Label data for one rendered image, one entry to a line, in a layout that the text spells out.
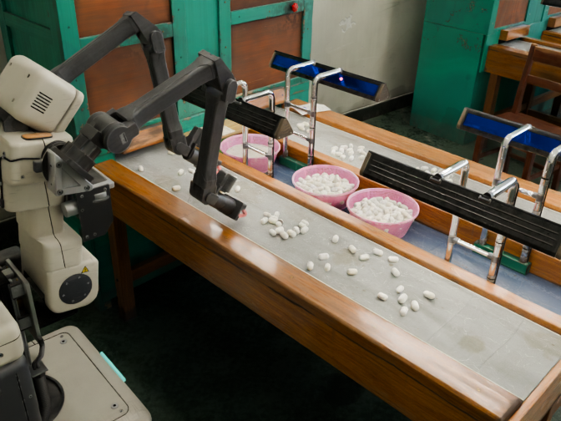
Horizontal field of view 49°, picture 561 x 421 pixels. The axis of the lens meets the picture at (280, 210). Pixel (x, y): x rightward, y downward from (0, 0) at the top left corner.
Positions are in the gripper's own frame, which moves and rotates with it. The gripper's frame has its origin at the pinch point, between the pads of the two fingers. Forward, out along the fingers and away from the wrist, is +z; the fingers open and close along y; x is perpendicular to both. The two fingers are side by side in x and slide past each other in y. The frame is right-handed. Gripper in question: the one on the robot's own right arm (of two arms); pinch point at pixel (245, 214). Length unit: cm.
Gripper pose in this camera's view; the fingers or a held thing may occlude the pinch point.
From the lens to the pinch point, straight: 218.2
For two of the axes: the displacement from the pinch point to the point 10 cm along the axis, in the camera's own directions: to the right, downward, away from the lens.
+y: -7.0, -3.7, 6.1
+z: 5.3, 3.0, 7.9
